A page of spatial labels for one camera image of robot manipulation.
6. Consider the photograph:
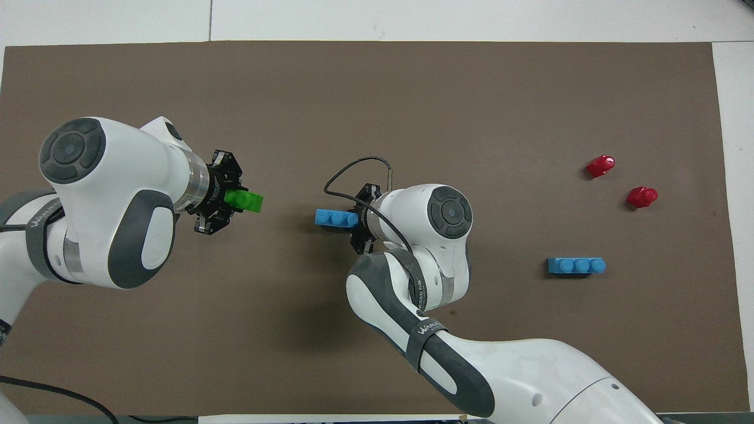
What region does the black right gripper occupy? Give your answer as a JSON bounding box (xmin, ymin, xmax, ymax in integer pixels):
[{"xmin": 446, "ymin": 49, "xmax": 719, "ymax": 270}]
[{"xmin": 350, "ymin": 183, "xmax": 382, "ymax": 256}]

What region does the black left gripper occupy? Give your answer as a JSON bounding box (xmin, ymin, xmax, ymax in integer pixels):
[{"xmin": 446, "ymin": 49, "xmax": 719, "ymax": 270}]
[{"xmin": 187, "ymin": 150, "xmax": 244, "ymax": 237}]

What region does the plain green brick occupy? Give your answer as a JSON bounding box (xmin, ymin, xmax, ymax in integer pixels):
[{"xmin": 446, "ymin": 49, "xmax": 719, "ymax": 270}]
[{"xmin": 226, "ymin": 188, "xmax": 264, "ymax": 214}]

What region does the blue three-stud brick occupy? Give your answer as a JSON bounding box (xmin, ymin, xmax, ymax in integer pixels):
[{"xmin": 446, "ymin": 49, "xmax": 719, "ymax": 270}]
[
  {"xmin": 547, "ymin": 257, "xmax": 607, "ymax": 276},
  {"xmin": 315, "ymin": 209, "xmax": 362, "ymax": 229}
]

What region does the brown table mat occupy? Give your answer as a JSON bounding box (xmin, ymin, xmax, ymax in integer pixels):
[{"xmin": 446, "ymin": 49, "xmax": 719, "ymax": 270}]
[{"xmin": 0, "ymin": 40, "xmax": 750, "ymax": 416}]

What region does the red toy brick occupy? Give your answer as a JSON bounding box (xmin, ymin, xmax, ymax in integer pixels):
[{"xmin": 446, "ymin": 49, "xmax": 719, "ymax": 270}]
[
  {"xmin": 626, "ymin": 186, "xmax": 659, "ymax": 210},
  {"xmin": 585, "ymin": 154, "xmax": 616, "ymax": 179}
]

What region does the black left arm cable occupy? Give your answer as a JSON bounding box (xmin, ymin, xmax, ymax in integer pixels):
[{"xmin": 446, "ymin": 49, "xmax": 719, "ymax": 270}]
[{"xmin": 0, "ymin": 375, "xmax": 120, "ymax": 424}]

